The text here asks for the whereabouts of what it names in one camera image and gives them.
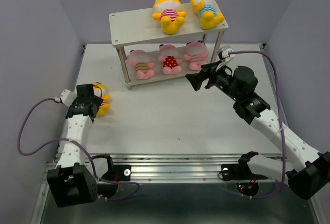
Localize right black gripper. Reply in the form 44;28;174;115
186;59;241;102

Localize yellow toy pink stripes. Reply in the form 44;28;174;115
93;82;110;116

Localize pink frog toy striped shirt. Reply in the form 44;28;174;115
184;40;209;71

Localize pink frog toy polka-dot dress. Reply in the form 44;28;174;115
158;44;182;75

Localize pink frog toy orange stripes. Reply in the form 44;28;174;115
128;50;155;80

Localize yellow toy blue striped shirt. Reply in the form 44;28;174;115
190;0;225;30

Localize yellow toy red stripes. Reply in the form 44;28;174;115
152;0;187;35

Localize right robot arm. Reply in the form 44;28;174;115
201;63;329;200

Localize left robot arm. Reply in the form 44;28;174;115
46;84;221;207

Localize white two-tier shelf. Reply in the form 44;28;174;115
109;3;229;89

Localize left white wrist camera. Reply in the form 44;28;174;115
54;89;77;107

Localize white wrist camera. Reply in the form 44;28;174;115
216;45;235;71
54;89;77;107

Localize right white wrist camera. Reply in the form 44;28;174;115
216;45;235;71

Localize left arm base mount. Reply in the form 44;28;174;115
99;154;131;182

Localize aluminium rail frame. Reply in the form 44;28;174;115
32;44;328;223

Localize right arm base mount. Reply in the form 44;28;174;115
220;151;268;181

